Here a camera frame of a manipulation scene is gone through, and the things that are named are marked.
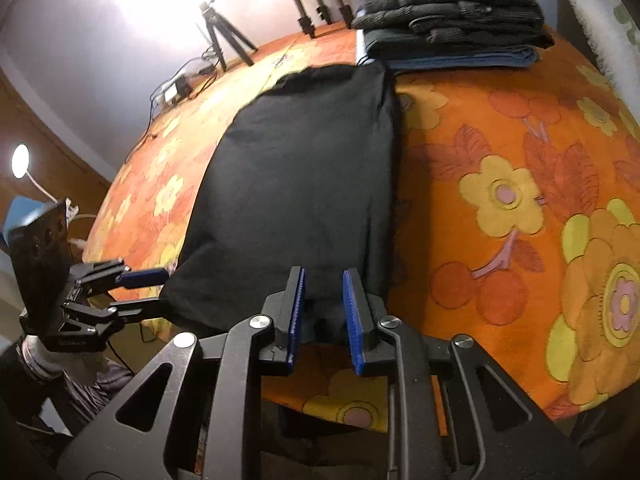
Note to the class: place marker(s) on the dark folded pants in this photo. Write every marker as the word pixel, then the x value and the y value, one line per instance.
pixel 385 42

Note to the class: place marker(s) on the small black tripod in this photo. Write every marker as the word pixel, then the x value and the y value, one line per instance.
pixel 215 30

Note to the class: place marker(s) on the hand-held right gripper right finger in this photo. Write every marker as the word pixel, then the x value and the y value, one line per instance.
pixel 354 325

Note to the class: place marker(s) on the white power strip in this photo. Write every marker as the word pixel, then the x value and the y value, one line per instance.
pixel 162 97

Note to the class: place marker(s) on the person's left hand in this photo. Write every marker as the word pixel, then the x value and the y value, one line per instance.
pixel 95 372

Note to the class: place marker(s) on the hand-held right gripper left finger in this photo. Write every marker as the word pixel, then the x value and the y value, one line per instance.
pixel 296 315

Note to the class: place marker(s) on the person's left forearm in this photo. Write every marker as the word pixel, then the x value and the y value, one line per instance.
pixel 30 385

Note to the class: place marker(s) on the orange floral bedsheet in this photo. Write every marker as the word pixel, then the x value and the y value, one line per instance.
pixel 475 125

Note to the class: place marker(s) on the black power adapter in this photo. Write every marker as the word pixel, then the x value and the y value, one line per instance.
pixel 181 90

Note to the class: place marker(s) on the black pants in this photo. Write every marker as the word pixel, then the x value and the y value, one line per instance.
pixel 300 160

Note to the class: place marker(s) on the green striped pillow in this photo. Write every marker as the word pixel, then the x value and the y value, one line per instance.
pixel 600 15

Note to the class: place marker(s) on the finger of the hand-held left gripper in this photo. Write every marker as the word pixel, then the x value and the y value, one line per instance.
pixel 145 277
pixel 145 310

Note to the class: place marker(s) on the small round lamp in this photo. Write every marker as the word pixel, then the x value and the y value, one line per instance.
pixel 20 161

